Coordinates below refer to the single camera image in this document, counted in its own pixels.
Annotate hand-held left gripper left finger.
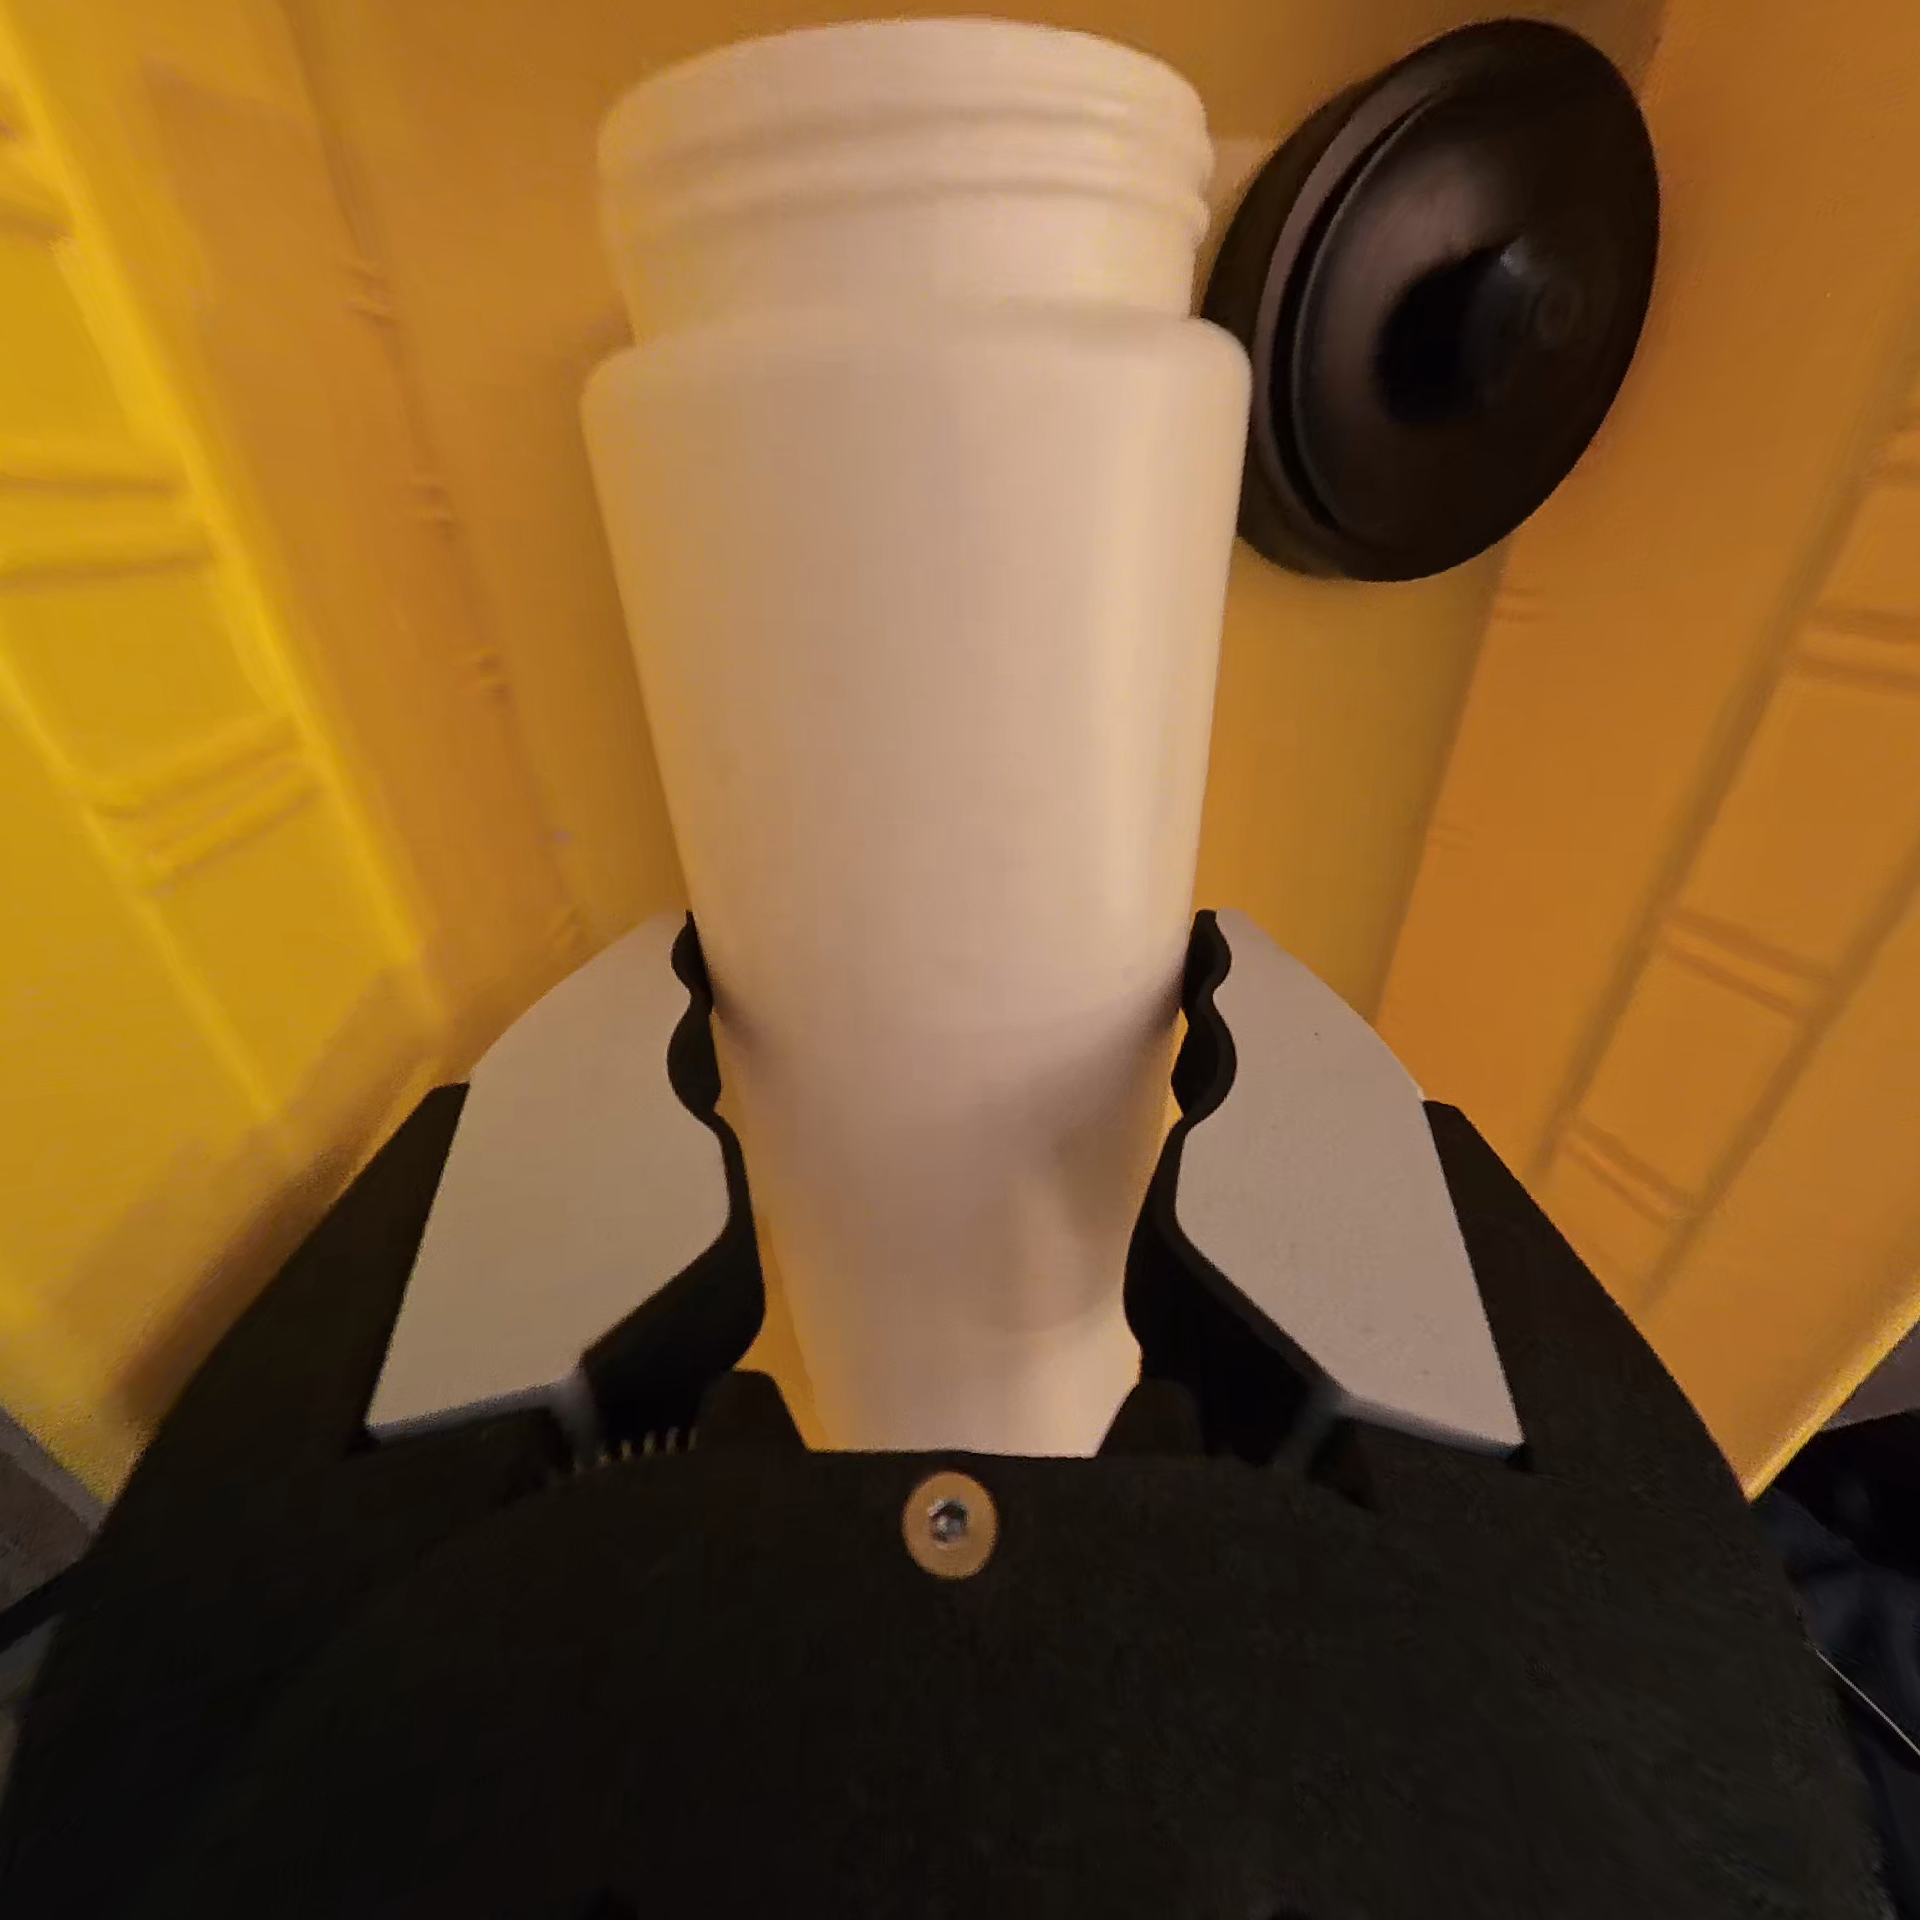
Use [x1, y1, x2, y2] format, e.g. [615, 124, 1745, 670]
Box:
[365, 911, 768, 1457]

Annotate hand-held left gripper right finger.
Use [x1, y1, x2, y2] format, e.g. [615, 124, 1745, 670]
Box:
[1126, 906, 1525, 1470]

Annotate yellow plastic bin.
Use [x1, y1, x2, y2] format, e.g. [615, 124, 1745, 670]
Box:
[0, 0, 1920, 1502]

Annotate white plastic bottle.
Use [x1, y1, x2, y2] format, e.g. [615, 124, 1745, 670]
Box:
[579, 17, 1254, 1457]

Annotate black bottle lid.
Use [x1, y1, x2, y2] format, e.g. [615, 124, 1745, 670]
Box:
[1199, 17, 1660, 584]

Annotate thin white cable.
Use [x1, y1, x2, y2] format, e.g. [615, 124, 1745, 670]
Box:
[1808, 1640, 1920, 1762]

